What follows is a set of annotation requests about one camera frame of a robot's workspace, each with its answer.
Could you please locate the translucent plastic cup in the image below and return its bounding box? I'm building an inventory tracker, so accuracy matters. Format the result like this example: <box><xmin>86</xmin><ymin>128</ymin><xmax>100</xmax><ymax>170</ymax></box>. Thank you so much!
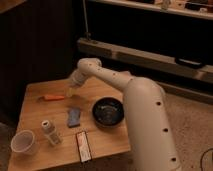
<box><xmin>10</xmin><ymin>130</ymin><xmax>37</xmax><ymax>155</ymax></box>

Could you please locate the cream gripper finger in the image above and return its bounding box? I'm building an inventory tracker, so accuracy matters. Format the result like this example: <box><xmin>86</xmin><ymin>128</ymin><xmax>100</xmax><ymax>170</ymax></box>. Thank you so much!
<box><xmin>66</xmin><ymin>87</ymin><xmax>74</xmax><ymax>98</ymax></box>

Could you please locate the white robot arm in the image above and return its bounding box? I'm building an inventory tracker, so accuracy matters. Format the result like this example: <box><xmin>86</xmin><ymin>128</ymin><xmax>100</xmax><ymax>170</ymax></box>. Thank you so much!
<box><xmin>69</xmin><ymin>58</ymin><xmax>182</xmax><ymax>171</ymax></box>

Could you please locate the metal pole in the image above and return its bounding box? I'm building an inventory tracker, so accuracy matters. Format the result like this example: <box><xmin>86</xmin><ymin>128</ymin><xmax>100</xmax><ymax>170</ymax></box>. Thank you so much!
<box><xmin>82</xmin><ymin>0</ymin><xmax>90</xmax><ymax>40</ymax></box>

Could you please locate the black bowl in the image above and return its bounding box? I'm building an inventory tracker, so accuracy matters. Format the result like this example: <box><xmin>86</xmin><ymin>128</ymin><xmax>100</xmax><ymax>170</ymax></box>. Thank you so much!
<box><xmin>92</xmin><ymin>97</ymin><xmax>124</xmax><ymax>127</ymax></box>

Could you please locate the wooden shelf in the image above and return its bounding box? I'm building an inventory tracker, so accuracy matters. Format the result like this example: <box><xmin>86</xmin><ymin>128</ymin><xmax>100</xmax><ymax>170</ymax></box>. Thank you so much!
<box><xmin>88</xmin><ymin>0</ymin><xmax>213</xmax><ymax>21</ymax></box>

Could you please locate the clear plastic bottle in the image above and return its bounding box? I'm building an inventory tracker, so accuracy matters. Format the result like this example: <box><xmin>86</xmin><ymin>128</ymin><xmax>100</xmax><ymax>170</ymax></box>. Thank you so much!
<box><xmin>41</xmin><ymin>120</ymin><xmax>62</xmax><ymax>146</ymax></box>

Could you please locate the black case handle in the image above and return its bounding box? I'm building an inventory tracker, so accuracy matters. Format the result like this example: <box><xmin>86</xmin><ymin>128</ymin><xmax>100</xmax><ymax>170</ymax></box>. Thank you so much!
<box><xmin>174</xmin><ymin>58</ymin><xmax>205</xmax><ymax>69</ymax></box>

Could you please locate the white rectangular box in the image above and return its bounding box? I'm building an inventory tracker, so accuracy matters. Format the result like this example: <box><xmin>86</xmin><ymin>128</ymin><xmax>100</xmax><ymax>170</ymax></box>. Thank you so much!
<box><xmin>76</xmin><ymin>131</ymin><xmax>92</xmax><ymax>163</ymax></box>

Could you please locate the long grey case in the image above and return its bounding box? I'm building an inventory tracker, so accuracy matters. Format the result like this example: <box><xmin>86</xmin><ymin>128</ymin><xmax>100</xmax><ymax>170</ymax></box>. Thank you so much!
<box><xmin>77</xmin><ymin>38</ymin><xmax>213</xmax><ymax>84</ymax></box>

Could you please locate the wooden table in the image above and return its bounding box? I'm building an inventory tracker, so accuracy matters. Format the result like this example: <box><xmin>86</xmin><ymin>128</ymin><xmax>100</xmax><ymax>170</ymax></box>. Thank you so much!
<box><xmin>8</xmin><ymin>78</ymin><xmax>130</xmax><ymax>171</ymax></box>

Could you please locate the black cable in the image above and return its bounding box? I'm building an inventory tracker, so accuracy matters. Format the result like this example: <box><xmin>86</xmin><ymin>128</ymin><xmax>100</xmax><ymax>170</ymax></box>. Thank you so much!
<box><xmin>200</xmin><ymin>148</ymin><xmax>213</xmax><ymax>171</ymax></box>

